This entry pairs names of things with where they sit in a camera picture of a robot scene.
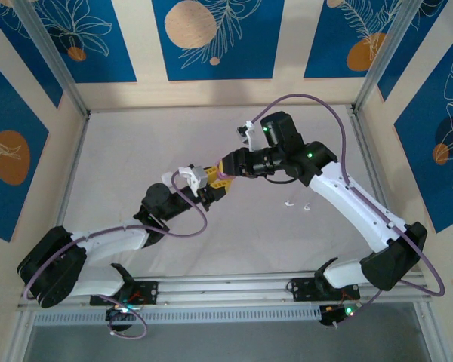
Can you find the grey slotted cable duct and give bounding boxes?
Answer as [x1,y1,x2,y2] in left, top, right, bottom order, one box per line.
[32,305,324,327]

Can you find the aluminium table edge rail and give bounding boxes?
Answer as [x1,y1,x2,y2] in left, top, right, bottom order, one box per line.
[56,112,91,229]
[347,105,405,229]

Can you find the long aluminium mounting rail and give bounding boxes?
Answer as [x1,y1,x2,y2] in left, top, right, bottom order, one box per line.
[17,268,431,314]

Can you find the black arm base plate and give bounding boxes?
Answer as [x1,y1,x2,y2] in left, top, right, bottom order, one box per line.
[89,279,159,306]
[288,277,362,302]

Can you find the black controller box with LED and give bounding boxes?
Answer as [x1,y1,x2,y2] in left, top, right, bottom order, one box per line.
[105,304,137,333]
[319,303,359,328]

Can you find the white table cloth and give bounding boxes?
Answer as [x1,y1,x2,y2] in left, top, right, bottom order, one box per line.
[58,105,407,282]

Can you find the aluminium frame post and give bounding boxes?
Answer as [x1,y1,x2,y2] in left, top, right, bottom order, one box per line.
[11,0,91,118]
[351,0,427,114]

